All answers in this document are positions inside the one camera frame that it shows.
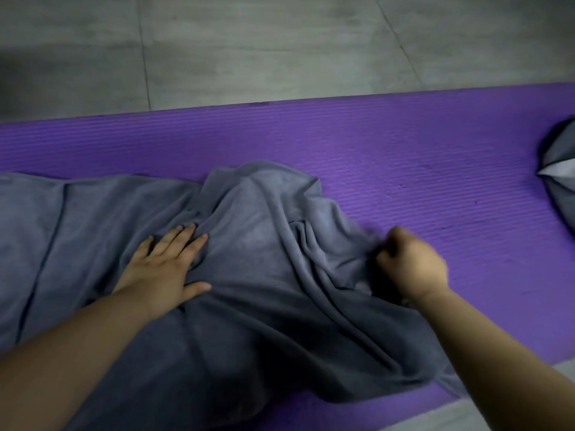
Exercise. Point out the person's right hand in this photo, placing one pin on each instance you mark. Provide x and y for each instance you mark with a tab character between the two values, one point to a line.
418	269

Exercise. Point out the person's left hand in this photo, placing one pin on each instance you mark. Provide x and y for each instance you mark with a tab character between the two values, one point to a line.
161	278

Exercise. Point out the dark grey tagged towel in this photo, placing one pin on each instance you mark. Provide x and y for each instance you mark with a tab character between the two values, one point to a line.
269	264

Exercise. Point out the whitish grey towel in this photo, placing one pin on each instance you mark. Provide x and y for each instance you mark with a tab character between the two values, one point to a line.
561	172

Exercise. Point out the person's left forearm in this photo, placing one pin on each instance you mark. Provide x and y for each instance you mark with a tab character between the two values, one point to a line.
76	354

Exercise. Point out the person's right forearm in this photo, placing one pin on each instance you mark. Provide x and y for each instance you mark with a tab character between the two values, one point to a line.
494	368

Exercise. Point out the purple yoga mat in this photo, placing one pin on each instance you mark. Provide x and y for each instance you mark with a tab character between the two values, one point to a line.
404	152

